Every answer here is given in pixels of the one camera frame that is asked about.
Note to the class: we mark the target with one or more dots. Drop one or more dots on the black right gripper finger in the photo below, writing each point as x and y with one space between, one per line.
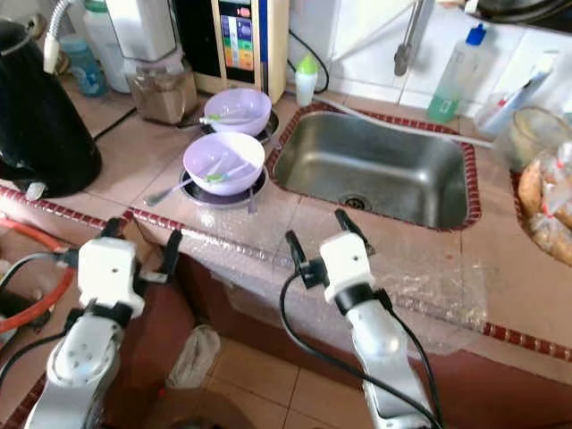
347 223
293 250

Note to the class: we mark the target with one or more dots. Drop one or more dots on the metal fork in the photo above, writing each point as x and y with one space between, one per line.
159 196

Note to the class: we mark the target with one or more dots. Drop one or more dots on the metal spoon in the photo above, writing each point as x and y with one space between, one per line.
254 204

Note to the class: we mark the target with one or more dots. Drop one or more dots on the round stainless steel plate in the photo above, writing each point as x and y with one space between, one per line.
223 202
272 130

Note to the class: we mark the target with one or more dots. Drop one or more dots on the purple plastic bowl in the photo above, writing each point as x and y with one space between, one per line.
237 152
243 112

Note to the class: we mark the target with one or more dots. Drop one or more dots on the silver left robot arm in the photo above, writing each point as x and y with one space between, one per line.
76 371

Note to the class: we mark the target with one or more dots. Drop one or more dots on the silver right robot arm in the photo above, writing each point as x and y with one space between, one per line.
384 349

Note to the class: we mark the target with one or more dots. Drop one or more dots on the stainless steel sink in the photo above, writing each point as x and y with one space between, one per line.
366 170

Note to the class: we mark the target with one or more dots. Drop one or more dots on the crumpled clear plastic bag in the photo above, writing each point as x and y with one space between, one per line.
192 357

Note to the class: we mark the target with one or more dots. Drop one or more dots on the clear bubble wrap sheet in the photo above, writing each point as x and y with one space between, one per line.
438 286

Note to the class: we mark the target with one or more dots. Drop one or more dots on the white plastic pipe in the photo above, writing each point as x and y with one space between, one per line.
402 123

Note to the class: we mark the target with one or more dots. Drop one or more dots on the black electric kettle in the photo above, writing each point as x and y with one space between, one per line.
45 125

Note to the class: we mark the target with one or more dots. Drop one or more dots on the glass jar brown powder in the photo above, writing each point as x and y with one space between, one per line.
161 96

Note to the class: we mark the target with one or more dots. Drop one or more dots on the small white bottle green cap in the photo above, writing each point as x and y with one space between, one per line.
306 89

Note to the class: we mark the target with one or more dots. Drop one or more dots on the teal plastic bottle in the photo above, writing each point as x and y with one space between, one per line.
85 71

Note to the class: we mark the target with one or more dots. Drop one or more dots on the clear plastic cup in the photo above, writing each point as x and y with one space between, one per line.
492 121

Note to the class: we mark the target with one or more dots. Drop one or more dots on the dish soap bottle blue cap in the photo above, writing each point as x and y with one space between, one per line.
454 80

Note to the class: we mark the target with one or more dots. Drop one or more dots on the white jug green lid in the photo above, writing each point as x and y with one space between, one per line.
98 31

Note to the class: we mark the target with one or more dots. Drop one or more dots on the bagged bread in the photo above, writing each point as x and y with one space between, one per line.
545 206

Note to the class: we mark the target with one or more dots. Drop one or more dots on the white water filter unit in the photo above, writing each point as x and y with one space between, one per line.
143 27

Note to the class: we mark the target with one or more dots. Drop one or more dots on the clear glass jar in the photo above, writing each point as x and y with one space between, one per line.
536 138

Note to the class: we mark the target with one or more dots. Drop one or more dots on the cream black water ionizer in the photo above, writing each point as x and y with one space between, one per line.
237 40

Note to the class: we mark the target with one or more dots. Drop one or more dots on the white toothpaste tube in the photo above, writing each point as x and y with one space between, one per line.
523 94

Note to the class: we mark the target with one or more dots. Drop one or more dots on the black pan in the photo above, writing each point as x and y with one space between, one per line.
527 11

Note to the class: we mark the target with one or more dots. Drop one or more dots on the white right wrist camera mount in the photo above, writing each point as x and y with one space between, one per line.
349 264

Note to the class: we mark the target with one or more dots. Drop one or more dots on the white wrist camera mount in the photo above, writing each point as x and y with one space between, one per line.
349 264
112 273

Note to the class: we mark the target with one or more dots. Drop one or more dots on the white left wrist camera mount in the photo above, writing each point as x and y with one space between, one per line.
112 273

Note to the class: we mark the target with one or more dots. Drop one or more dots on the metal wall faucet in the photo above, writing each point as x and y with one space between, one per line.
407 49

